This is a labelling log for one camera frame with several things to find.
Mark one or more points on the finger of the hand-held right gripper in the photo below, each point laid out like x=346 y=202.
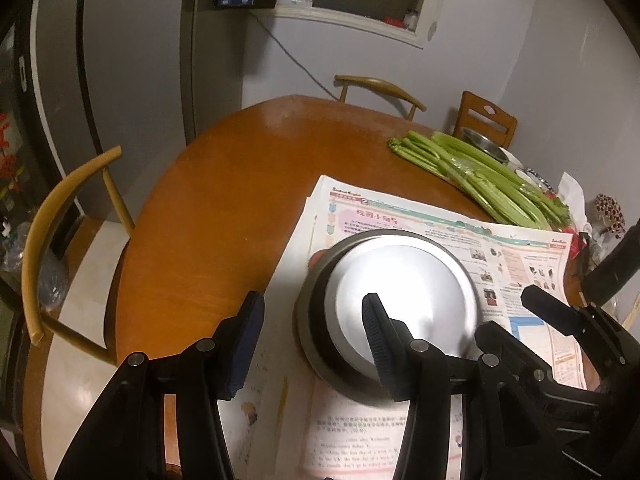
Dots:
x=560 y=307

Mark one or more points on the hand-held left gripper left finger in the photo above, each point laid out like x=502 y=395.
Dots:
x=247 y=345

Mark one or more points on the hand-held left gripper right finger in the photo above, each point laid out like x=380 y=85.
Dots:
x=380 y=350

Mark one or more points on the large steel bowl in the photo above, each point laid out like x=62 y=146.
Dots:
x=315 y=320

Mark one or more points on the spotted ornament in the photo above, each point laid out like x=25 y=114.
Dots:
x=610 y=212

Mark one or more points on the red tissue box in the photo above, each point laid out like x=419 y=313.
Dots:
x=570 y=195

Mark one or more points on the blue patterned dish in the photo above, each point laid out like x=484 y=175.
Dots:
x=535 y=180

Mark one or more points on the printed newspaper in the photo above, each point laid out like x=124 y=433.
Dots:
x=350 y=215

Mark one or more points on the celery bunch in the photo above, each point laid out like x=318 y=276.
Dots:
x=475 y=180

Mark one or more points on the white bowl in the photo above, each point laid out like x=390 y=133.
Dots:
x=511 y=159

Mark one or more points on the small steel bowl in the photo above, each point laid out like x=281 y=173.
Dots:
x=482 y=142

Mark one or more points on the slotted-back wooden chair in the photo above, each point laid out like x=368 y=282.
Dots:
x=485 y=112

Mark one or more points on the clear plastic bag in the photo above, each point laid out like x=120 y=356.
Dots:
x=45 y=280

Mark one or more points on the grey refrigerator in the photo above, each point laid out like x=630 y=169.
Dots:
x=135 y=60

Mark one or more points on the small white bottle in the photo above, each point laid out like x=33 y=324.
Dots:
x=411 y=19

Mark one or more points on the small red item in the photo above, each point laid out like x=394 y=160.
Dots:
x=394 y=21

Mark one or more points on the dark glass cabinet door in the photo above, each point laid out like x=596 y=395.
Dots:
x=10 y=85

